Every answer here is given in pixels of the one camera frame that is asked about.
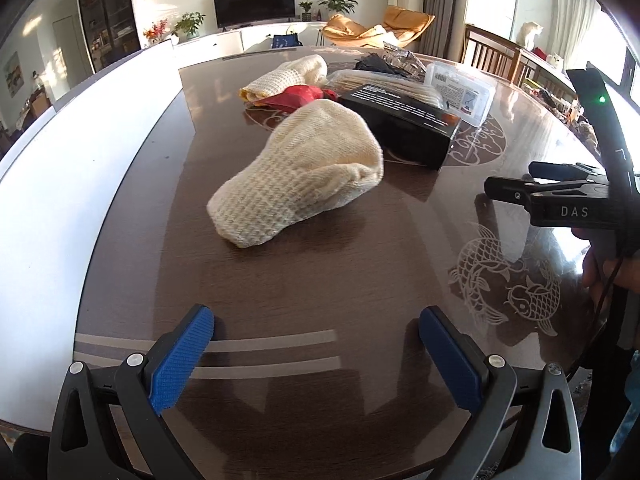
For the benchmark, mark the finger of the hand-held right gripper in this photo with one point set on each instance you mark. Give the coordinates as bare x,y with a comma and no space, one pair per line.
555,171
505,189

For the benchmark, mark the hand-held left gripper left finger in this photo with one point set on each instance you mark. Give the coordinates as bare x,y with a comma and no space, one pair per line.
180,360

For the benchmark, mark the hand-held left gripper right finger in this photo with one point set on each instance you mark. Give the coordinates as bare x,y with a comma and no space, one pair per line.
450,365

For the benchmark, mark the clear plastic box cartoon print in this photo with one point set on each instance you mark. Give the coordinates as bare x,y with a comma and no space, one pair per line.
460,90

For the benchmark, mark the black cardboard box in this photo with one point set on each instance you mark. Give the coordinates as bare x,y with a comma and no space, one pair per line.
405,120

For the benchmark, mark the beige striped packet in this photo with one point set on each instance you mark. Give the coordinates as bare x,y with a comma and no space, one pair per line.
380,85

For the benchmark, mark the rhinestone hair bow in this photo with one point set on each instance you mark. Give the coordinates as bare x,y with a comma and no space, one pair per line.
402,57

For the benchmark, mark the black lace hair bow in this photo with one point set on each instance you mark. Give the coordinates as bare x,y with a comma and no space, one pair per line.
375,64

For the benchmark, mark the red cloth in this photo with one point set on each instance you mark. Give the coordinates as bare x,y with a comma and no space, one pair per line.
300,95

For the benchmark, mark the cream knitted glove yellow edge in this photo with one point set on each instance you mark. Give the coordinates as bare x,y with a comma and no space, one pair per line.
292,75

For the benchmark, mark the person's right hand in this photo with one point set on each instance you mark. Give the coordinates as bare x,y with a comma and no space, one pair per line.
592,270

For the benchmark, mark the small white cat figure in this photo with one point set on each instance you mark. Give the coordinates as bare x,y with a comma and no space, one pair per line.
556,60

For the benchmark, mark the wooden dining chair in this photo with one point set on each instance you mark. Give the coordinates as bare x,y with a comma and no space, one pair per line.
492,52

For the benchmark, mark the orange lounge chair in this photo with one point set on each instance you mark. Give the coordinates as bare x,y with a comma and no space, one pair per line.
347,30
407,22

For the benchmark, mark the grey curtain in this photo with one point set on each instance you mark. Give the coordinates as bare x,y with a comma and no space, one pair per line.
445,5

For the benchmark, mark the large-leaf potted plant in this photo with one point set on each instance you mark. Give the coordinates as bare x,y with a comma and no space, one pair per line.
339,4

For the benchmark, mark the blue bag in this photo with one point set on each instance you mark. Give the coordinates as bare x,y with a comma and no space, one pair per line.
285,41

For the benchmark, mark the small potted plant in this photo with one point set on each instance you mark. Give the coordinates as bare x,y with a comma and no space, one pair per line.
306,9

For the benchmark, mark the white television cabinet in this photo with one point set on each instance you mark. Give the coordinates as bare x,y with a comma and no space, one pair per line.
235,40

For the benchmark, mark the black television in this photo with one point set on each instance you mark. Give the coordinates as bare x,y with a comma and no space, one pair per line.
254,4

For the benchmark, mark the red flower bouquet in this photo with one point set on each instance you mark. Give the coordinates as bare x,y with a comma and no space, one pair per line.
156,31

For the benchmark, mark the green leafy potted plant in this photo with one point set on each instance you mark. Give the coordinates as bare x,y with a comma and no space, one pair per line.
189,24

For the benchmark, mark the dark glass display cabinet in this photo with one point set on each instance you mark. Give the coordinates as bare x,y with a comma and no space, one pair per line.
110,15

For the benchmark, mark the framed wall picture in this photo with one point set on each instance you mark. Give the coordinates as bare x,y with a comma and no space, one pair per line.
12,74

